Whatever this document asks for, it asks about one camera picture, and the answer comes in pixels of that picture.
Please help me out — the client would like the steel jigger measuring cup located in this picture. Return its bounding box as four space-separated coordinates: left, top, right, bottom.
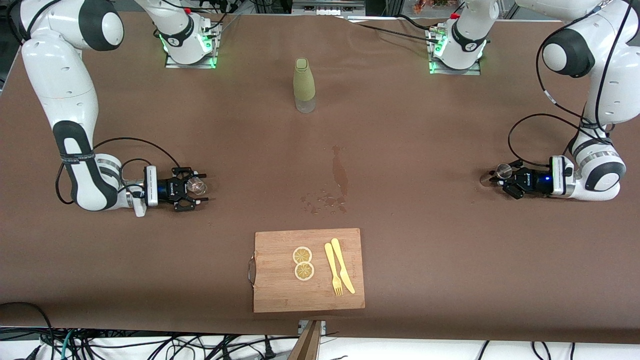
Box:
480 163 513 187

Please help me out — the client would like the clear glass shaker cup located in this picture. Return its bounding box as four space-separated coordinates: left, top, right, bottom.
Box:
186 175 208 197

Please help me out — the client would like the brown table mat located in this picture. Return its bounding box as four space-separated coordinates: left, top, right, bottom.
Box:
0 11 640 346

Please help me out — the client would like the bamboo cutting board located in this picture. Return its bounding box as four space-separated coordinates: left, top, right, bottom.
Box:
248 228 366 314

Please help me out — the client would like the green sleeved glass bottle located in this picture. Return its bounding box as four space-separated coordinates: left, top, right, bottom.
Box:
293 58 317 114

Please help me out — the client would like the yellow plastic fork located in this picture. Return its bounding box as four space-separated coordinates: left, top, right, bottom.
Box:
324 242 344 297

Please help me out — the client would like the yellow plastic knife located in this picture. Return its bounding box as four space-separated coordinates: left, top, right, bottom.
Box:
330 238 356 295

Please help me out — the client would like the grey power strip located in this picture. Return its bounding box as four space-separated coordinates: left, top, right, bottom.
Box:
292 0 366 17

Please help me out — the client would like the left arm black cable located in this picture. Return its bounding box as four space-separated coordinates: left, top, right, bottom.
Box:
507 0 633 168

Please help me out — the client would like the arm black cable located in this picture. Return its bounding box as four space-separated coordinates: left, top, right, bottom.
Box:
507 0 633 168
55 137 183 206

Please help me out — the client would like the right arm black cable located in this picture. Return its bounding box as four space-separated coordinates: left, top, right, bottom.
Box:
55 137 183 206

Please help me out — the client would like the right arm steel base plate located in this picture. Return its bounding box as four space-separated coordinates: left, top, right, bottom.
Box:
165 22 221 69

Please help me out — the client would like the left arm steel base plate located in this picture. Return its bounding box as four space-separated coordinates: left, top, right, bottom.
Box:
428 27 482 76

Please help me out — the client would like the black power cable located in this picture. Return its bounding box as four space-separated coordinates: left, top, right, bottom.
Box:
340 14 441 46

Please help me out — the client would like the thick black floor cable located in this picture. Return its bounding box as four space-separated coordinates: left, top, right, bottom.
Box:
0 301 55 360

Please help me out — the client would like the wooden post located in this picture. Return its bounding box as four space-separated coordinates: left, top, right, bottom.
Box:
287 320 323 360

